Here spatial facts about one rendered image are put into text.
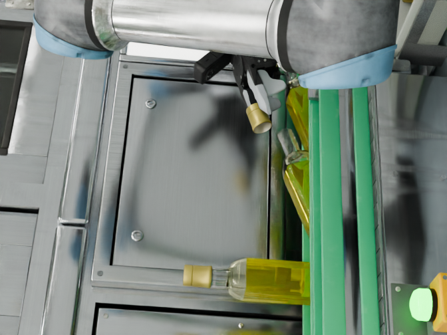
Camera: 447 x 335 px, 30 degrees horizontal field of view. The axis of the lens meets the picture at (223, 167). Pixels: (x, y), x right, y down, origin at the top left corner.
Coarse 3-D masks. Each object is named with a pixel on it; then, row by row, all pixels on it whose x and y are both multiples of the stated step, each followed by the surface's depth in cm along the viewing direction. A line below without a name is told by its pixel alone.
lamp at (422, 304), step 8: (424, 288) 113; (432, 288) 113; (416, 296) 112; (424, 296) 111; (432, 296) 111; (416, 304) 111; (424, 304) 111; (432, 304) 111; (416, 312) 112; (424, 312) 111; (432, 312) 111; (424, 320) 112; (432, 320) 112
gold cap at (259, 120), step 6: (252, 108) 148; (258, 108) 147; (252, 114) 147; (258, 114) 147; (264, 114) 147; (252, 120) 147; (258, 120) 146; (264, 120) 146; (252, 126) 147; (258, 126) 149; (264, 126) 149; (270, 126) 148; (258, 132) 149
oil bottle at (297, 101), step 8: (296, 80) 150; (288, 88) 150; (296, 88) 149; (304, 88) 149; (288, 96) 150; (296, 96) 148; (304, 96) 148; (288, 104) 151; (296, 104) 148; (304, 104) 147; (296, 112) 148; (304, 112) 146; (296, 120) 149; (304, 120) 146; (296, 128) 150; (304, 128) 146; (304, 136) 147; (304, 144) 148
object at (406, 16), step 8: (400, 0) 147; (416, 0) 128; (400, 8) 147; (408, 8) 146; (416, 8) 129; (400, 16) 146; (408, 16) 131; (400, 24) 145; (408, 24) 133; (400, 32) 135; (400, 40) 136; (400, 48) 140
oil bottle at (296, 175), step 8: (296, 152) 143; (304, 152) 142; (288, 160) 141; (296, 160) 141; (304, 160) 141; (288, 168) 141; (296, 168) 140; (304, 168) 141; (288, 176) 142; (296, 176) 140; (304, 176) 140; (288, 184) 143; (296, 184) 139; (304, 184) 139; (296, 192) 140; (304, 192) 138; (296, 200) 141; (304, 200) 138; (296, 208) 142; (304, 208) 138; (304, 216) 139; (304, 224) 140
